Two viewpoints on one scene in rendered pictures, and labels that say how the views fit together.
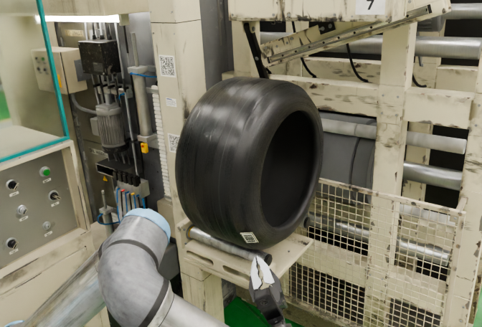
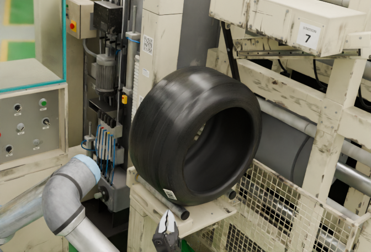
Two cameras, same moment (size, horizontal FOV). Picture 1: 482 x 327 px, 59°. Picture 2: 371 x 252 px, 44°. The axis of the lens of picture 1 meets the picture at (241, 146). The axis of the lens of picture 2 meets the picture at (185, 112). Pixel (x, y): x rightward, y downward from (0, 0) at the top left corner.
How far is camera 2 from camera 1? 0.57 m
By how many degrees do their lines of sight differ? 11
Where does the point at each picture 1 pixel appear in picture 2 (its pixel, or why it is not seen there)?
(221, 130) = (166, 109)
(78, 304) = (32, 205)
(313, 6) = (268, 25)
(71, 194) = (59, 123)
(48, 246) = (34, 157)
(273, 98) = (213, 94)
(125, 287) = (54, 203)
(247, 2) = (223, 6)
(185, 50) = (163, 36)
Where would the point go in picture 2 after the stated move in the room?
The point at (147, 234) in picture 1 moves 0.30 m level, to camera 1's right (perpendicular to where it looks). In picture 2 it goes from (80, 174) to (172, 197)
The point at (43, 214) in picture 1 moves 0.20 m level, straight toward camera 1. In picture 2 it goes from (35, 132) to (33, 155)
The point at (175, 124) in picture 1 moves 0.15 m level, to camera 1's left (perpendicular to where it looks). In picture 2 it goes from (146, 90) to (114, 84)
